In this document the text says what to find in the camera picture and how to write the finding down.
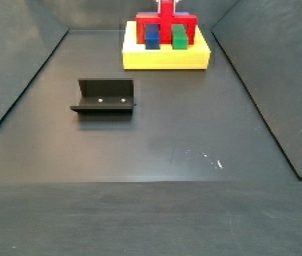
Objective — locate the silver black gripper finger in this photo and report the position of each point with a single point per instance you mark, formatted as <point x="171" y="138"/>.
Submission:
<point x="159" y="5"/>

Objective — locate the black angle bracket holder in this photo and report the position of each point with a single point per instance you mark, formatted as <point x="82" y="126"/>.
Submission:
<point x="106" y="95"/>

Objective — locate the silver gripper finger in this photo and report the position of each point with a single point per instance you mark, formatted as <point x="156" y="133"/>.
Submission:
<point x="175" y="3"/>

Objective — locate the red cross-shaped block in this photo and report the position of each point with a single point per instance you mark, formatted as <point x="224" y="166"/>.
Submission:
<point x="164" y="21"/>

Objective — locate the yellow puzzle board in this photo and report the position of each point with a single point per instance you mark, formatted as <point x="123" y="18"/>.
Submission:
<point x="138" y="58"/>

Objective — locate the green bar block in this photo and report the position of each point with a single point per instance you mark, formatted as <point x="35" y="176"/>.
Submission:
<point x="179" y="37"/>

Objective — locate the blue bar block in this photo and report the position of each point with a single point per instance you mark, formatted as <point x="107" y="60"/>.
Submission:
<point x="151" y="37"/>

